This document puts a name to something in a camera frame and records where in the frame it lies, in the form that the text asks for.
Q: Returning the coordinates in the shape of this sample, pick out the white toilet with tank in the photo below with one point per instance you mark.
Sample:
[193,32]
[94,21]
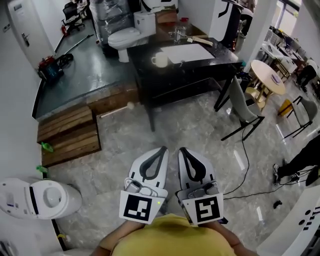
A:
[130,35]

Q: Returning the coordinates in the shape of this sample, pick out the white rectangular basin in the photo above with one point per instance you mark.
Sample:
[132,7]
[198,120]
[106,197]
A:
[187,53]

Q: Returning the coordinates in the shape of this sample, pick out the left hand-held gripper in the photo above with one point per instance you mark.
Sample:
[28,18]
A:
[136,206]

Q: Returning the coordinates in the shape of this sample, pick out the wooden sticks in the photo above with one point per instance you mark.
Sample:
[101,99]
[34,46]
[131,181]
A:
[202,41]

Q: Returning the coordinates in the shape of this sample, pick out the grey chair with black legs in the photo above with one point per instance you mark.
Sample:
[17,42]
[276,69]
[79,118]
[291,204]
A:
[303,112]
[241,105]

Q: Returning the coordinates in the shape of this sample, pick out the purple object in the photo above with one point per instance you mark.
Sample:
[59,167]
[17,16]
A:
[276,78]

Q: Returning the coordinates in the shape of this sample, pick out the white curved counter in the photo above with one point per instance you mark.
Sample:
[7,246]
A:
[295,225]

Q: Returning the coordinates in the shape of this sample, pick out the small black floor object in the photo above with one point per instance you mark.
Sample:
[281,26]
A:
[277,204]

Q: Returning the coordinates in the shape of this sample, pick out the black table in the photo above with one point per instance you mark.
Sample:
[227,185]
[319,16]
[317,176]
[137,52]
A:
[185,72]

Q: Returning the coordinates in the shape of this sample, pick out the white panel with black stripe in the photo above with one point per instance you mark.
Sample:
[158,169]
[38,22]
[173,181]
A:
[222,18]

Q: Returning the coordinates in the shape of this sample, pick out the red and blue machine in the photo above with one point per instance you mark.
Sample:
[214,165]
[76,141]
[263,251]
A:
[50,68]

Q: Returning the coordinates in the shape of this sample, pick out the plastic-wrapped appliance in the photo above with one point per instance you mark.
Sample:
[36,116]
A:
[111,20]

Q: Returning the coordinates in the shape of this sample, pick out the wooden slatted steps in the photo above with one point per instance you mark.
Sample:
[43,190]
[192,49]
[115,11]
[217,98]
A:
[70,136]

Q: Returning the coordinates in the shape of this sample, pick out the white cup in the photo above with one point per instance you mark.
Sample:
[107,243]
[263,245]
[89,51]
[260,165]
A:
[161,60]

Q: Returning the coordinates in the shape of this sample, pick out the white stick with ball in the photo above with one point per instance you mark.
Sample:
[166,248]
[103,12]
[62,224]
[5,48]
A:
[130,105]

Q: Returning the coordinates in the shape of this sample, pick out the person's right forearm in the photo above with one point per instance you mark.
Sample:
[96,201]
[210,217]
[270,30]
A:
[231,237]

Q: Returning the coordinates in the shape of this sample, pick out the chrome faucet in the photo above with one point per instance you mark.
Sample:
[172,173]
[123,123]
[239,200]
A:
[180,33]

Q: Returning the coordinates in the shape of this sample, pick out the person's left forearm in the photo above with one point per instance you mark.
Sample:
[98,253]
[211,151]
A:
[113,238]

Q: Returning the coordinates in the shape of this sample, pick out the round wooden table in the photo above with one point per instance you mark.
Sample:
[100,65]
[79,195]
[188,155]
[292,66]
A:
[266,75]

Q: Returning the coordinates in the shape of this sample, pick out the small green object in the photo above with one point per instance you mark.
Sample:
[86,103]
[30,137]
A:
[41,168]

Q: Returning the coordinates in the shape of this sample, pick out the white door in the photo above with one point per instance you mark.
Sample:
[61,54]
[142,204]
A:
[27,27]

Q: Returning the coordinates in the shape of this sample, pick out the green plastic bottle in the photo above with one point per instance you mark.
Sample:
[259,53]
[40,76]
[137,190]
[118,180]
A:
[47,147]

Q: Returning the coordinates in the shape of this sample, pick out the yellow bin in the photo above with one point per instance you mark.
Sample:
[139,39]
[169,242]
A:
[285,107]

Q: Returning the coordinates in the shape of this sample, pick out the black office chair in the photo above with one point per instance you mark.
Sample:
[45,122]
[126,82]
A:
[72,16]

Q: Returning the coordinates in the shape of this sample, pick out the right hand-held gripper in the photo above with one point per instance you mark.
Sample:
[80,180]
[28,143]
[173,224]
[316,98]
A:
[206,208]

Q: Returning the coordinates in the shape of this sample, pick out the wooden stool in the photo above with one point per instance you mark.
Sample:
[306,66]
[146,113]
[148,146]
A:
[253,96]

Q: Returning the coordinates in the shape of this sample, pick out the red fire extinguisher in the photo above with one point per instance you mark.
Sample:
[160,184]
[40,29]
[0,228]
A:
[64,30]

